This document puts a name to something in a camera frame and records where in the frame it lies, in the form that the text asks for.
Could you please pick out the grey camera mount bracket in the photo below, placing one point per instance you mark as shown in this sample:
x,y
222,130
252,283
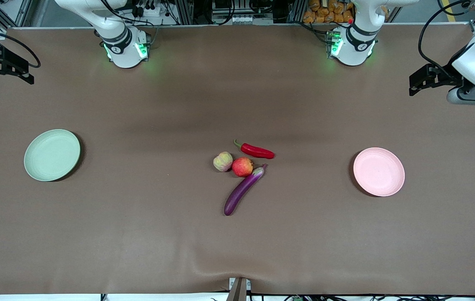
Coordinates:
x,y
238,289

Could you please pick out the brown table cloth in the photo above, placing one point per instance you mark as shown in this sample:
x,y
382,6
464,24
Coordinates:
x,y
237,242

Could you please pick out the red chili pepper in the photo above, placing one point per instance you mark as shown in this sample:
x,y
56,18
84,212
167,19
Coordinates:
x,y
258,151

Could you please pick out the white terminal strip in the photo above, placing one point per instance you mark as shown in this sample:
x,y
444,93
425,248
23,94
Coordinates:
x,y
252,19

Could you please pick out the yellow-pink peach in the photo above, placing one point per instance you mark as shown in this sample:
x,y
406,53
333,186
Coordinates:
x,y
222,161

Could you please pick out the white power strip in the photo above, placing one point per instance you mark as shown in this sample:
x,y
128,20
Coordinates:
x,y
149,11

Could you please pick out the bag of orange snacks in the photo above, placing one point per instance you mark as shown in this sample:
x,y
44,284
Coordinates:
x,y
329,10

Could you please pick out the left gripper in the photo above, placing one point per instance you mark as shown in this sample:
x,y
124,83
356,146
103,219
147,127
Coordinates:
x,y
447,76

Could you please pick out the long purple eggplant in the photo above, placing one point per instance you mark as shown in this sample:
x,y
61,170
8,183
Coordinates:
x,y
241,191

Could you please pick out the red round fruit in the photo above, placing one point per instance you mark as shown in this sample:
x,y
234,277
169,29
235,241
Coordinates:
x,y
242,167

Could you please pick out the pale green round plate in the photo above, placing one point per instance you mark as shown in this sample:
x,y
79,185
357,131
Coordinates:
x,y
51,155

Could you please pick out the pink round plate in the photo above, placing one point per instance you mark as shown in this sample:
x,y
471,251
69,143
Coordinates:
x,y
379,172

